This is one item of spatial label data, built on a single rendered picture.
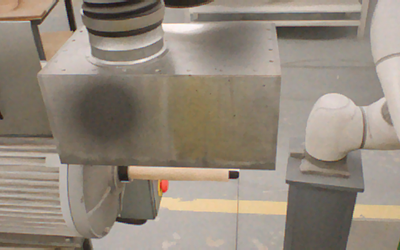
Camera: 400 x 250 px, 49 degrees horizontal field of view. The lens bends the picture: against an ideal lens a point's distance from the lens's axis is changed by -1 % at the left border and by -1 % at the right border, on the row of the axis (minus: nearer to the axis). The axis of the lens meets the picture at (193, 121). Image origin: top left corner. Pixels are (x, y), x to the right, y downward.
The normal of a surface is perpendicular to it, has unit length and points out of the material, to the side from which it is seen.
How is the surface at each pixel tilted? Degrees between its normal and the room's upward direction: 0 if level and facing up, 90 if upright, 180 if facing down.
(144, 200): 90
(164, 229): 0
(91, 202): 86
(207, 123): 90
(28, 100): 90
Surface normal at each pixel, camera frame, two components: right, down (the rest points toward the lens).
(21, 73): -0.11, 0.55
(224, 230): -0.05, -0.84
